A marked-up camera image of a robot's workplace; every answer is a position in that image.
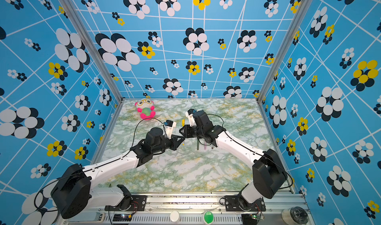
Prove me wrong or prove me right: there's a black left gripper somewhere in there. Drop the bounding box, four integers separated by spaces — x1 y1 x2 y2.
152 134 186 155

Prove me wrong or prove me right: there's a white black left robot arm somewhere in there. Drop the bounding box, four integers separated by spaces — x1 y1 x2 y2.
51 127 185 219

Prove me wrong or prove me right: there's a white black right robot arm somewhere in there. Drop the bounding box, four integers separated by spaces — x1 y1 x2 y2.
180 109 289 211

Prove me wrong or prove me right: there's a pink white plush toy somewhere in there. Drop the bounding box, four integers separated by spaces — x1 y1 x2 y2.
135 99 156 120

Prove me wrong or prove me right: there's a white round button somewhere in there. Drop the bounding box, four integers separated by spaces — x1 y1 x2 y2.
170 211 181 223

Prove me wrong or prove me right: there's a green push button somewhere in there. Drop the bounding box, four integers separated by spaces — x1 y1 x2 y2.
202 211 214 225

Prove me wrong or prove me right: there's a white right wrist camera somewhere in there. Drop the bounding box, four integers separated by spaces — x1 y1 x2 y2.
186 109 196 126

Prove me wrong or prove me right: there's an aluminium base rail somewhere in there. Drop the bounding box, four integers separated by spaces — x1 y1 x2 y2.
56 191 315 225

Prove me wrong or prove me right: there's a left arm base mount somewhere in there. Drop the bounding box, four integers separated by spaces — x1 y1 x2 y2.
105 184 147 212

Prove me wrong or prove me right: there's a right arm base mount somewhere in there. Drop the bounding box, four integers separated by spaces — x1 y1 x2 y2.
222 195 266 213

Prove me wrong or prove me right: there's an aluminium corner post right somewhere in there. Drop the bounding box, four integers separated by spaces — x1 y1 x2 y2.
258 0 313 103

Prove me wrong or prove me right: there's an aluminium corner post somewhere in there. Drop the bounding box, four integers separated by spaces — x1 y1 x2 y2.
59 0 123 104
258 0 313 103

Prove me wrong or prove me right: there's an aluminium corner post left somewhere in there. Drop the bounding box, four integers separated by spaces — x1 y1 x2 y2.
59 0 123 104

